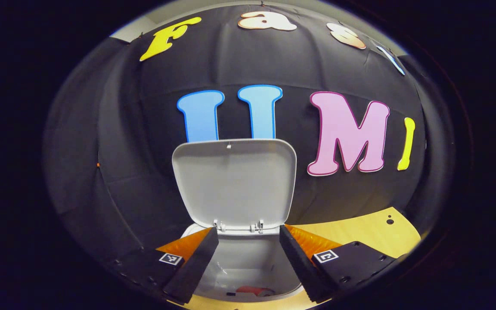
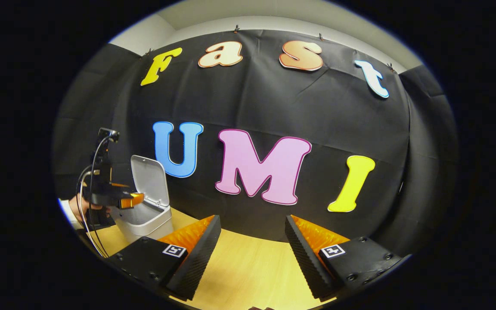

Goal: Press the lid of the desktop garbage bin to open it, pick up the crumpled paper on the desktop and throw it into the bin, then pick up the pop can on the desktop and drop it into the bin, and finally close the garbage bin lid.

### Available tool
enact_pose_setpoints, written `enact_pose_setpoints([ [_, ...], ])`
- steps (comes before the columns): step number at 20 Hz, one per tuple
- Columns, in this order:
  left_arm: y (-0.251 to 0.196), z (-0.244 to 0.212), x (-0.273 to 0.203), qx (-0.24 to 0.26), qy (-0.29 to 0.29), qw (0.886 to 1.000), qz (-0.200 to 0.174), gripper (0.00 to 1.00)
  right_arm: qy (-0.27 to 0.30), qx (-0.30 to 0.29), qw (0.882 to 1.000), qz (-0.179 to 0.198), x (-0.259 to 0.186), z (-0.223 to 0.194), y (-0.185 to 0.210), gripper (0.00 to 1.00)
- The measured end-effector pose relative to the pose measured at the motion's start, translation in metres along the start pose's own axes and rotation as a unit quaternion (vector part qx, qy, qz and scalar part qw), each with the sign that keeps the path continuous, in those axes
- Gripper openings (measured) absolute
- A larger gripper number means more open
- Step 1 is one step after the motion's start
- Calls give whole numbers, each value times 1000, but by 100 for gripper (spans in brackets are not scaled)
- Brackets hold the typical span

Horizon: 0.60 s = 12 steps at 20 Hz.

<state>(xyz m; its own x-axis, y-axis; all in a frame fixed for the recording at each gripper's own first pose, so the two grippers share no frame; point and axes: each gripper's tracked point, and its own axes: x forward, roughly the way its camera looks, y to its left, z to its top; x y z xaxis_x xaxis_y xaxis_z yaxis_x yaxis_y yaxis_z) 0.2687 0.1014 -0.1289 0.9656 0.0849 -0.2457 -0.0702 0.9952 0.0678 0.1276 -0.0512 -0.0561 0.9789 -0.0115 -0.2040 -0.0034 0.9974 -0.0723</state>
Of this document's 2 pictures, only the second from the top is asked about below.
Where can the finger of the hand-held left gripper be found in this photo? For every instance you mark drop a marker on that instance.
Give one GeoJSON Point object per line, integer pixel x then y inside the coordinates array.
{"type": "Point", "coordinates": [131, 201]}

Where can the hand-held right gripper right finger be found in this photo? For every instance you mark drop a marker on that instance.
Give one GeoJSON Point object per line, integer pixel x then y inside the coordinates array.
{"type": "Point", "coordinates": [306, 262]}

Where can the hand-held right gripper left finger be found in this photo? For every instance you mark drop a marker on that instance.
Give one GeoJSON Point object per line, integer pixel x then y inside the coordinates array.
{"type": "Point", "coordinates": [200, 258]}

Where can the white desktop garbage bin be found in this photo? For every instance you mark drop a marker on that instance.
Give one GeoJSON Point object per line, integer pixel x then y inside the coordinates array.
{"type": "Point", "coordinates": [149, 217]}

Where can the wooden desktop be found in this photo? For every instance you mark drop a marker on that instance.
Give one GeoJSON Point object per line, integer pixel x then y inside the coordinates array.
{"type": "Point", "coordinates": [252, 271]}

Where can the black backdrop cloth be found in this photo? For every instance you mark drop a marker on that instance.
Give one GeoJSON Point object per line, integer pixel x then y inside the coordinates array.
{"type": "Point", "coordinates": [317, 120]}

